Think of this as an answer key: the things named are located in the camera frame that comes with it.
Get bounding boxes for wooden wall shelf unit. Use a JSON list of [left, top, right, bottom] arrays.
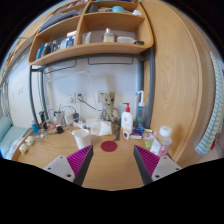
[[28, 1, 154, 66]]

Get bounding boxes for clear perfume bottle on shelf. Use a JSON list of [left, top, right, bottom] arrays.
[[103, 28, 115, 42]]

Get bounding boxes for striped hanging towel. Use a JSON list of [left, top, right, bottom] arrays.
[[194, 50, 224, 157]]

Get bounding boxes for wooden Groot figurine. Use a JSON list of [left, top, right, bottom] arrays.
[[101, 92, 120, 123]]

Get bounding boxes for blue flat box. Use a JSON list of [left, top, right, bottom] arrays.
[[130, 129, 144, 139]]

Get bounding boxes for clear blue pump bottle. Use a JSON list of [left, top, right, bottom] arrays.
[[135, 90, 146, 130]]

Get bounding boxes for white paper cup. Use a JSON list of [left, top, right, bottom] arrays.
[[72, 129, 91, 149]]

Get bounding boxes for clear bottle white cap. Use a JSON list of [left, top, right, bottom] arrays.
[[150, 126, 172, 157]]

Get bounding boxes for white tissue pack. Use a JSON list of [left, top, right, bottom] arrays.
[[91, 120, 112, 136]]

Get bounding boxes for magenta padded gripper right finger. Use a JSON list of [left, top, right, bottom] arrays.
[[133, 145, 181, 185]]

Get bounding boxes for dark red round coaster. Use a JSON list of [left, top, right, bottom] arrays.
[[101, 141, 117, 152]]

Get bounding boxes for small blue bottle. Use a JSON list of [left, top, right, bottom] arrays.
[[31, 120, 39, 135]]

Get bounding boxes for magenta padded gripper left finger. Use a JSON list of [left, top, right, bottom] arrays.
[[44, 145, 93, 186]]

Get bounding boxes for white power strip with cables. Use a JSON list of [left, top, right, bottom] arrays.
[[41, 105, 85, 134]]

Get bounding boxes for grey metal shelf frame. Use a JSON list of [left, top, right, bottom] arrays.
[[28, 47, 155, 128]]

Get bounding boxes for small white clock cube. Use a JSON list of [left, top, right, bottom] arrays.
[[123, 131, 130, 140]]

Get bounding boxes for white lotion pump bottle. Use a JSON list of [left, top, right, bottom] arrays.
[[121, 103, 133, 134]]

